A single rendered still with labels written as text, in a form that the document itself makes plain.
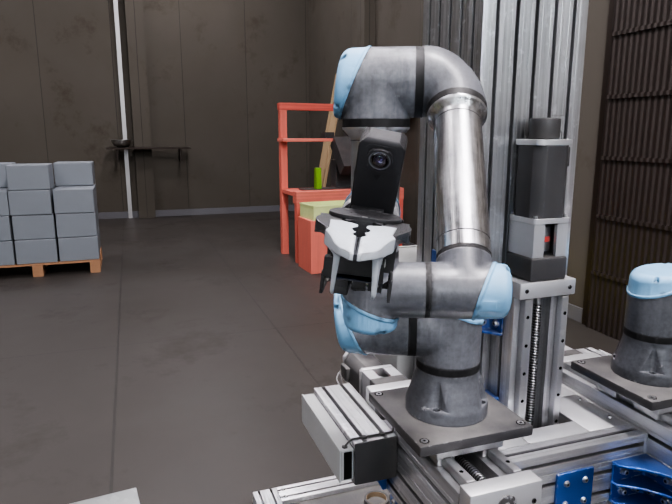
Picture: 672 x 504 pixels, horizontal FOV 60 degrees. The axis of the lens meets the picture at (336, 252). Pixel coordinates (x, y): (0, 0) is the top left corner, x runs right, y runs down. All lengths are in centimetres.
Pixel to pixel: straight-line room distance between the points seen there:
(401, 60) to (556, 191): 43
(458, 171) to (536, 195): 37
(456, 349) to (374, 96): 45
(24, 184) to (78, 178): 66
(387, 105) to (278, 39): 1113
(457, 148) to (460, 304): 25
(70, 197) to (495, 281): 649
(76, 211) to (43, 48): 518
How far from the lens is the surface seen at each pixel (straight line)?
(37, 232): 714
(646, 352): 136
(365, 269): 57
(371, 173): 58
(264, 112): 1188
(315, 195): 704
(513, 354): 126
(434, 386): 107
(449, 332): 103
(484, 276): 76
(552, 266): 124
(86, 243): 712
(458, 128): 91
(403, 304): 76
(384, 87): 97
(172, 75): 1167
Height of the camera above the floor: 154
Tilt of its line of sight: 11 degrees down
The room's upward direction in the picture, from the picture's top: straight up
